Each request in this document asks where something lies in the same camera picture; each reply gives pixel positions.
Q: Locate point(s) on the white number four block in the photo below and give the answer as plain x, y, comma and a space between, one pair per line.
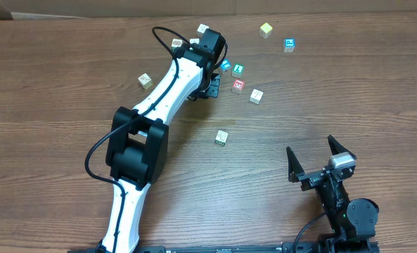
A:
195, 41

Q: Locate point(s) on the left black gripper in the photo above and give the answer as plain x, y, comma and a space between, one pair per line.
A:
211, 88

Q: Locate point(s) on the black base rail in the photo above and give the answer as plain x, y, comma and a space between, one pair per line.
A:
229, 249

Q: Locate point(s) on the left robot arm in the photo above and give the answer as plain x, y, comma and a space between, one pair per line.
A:
138, 139

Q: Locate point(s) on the cardboard backdrop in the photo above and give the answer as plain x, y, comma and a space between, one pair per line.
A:
140, 8

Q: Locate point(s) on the blue top block far right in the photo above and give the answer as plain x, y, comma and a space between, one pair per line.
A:
288, 45

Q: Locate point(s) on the white block top centre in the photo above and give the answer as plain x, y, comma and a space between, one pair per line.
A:
201, 30

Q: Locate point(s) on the teal top block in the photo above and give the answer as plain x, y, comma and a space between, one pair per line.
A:
237, 71

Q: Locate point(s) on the white block yellow side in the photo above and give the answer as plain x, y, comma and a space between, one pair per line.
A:
145, 81

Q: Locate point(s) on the blue top block centre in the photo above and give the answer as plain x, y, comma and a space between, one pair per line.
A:
225, 66

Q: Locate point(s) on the red top block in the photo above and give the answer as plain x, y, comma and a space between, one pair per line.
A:
238, 86

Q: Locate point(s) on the elephant block green side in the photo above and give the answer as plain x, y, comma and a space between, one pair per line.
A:
221, 137

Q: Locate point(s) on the white number seven block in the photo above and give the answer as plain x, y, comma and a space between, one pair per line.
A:
256, 96

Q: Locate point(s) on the blue block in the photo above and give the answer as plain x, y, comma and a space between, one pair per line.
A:
288, 45
225, 66

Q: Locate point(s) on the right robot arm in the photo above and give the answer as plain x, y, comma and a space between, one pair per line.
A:
352, 221

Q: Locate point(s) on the yellow block top right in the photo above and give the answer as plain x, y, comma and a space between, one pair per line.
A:
265, 30

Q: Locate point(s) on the pineapple block green side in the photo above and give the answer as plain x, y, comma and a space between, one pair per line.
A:
176, 43

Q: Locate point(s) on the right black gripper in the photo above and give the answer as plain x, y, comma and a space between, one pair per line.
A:
321, 176

